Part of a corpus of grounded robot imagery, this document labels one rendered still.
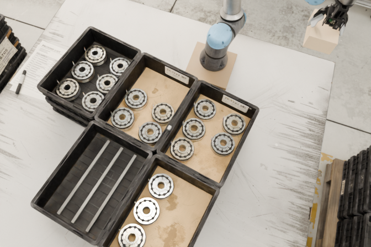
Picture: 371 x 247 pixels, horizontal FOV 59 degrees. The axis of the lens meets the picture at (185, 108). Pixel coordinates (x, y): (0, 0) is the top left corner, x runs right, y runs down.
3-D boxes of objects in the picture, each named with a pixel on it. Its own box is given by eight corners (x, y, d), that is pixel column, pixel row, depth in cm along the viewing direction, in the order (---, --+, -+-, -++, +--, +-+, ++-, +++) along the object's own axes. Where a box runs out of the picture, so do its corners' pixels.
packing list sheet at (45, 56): (39, 39, 180) (38, 38, 179) (77, 52, 178) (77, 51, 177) (5, 88, 166) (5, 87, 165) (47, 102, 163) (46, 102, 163)
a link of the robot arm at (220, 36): (200, 50, 167) (203, 33, 154) (213, 33, 172) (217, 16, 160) (220, 62, 164) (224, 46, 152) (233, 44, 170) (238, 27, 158)
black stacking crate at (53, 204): (97, 129, 147) (93, 119, 136) (154, 161, 142) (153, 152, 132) (40, 210, 130) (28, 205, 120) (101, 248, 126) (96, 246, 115)
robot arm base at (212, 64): (202, 45, 180) (205, 33, 172) (229, 52, 180) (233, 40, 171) (196, 67, 174) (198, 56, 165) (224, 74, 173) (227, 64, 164)
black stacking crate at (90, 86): (94, 40, 168) (89, 26, 158) (143, 65, 163) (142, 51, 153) (44, 100, 152) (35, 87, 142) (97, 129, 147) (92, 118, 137)
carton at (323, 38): (308, 20, 150) (314, 8, 144) (334, 27, 149) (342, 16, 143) (302, 46, 144) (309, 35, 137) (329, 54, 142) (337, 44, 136)
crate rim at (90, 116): (90, 27, 160) (89, 24, 157) (143, 53, 155) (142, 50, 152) (36, 90, 143) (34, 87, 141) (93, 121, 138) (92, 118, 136)
